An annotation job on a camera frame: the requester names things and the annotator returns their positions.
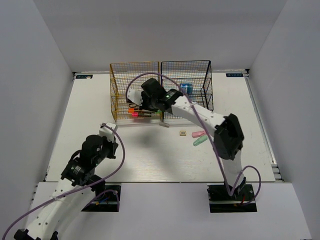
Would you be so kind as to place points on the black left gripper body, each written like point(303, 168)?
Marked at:
point(108, 150)

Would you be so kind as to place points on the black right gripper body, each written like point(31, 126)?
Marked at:
point(149, 103)

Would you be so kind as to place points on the pink cap highlighter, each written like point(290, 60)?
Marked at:
point(141, 115)

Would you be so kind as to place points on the grey eraser block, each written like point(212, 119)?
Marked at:
point(164, 124)

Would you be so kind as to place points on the blue tape box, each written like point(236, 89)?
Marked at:
point(187, 87)

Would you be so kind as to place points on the black handled scissors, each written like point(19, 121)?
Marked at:
point(132, 105)

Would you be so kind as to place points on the orange cap highlighter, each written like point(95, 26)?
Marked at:
point(132, 110)

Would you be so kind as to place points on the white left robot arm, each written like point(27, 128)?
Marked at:
point(77, 185)

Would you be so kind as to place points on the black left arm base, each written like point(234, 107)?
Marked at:
point(108, 202)

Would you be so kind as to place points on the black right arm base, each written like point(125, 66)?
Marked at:
point(221, 202)

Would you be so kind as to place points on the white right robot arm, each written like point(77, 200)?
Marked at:
point(225, 131)

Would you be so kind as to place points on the beige eraser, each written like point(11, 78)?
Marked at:
point(182, 133)

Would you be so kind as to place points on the pink translucent highlighter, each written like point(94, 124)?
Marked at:
point(198, 134)

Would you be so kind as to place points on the green translucent highlighter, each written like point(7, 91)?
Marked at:
point(200, 140)

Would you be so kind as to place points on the dark left table label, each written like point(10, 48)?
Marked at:
point(84, 76)

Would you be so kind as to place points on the dark table label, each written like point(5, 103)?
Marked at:
point(84, 76)
point(234, 75)

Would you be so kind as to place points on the dark right table label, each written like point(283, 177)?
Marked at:
point(234, 75)

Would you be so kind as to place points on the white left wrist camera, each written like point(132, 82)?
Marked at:
point(108, 130)

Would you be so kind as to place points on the gold wire basket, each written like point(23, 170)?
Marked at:
point(121, 74)

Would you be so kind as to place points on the black wire basket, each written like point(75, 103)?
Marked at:
point(195, 72)

